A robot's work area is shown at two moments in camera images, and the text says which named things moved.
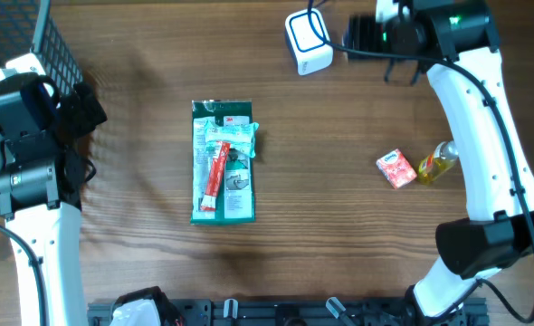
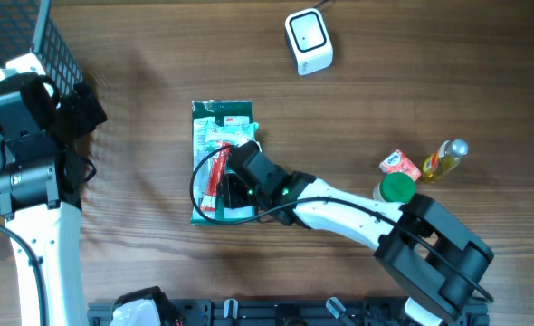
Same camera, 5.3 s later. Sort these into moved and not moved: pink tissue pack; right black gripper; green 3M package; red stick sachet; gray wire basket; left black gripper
Moved: pink tissue pack; right black gripper
Not moved: green 3M package; gray wire basket; left black gripper; red stick sachet
